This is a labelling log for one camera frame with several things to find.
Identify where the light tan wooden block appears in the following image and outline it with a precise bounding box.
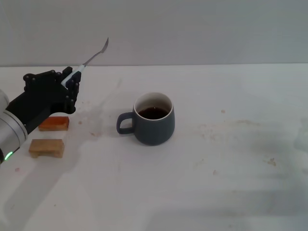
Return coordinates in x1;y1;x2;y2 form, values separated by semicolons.
28;139;65;159

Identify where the dark grey ceramic mug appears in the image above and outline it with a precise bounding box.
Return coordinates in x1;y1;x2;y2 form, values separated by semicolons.
116;91;176;146

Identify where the dark coffee liquid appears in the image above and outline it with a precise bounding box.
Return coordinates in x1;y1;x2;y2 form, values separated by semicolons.
137;106;170;120

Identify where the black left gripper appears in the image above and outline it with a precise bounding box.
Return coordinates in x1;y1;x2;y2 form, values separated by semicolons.
5;66;82;136

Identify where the reddish brown wooden block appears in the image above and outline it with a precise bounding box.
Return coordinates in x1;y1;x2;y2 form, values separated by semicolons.
38;116;70;132

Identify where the light blue handled metal spoon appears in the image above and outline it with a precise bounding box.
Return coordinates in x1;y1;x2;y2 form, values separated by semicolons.
61;37;109;86

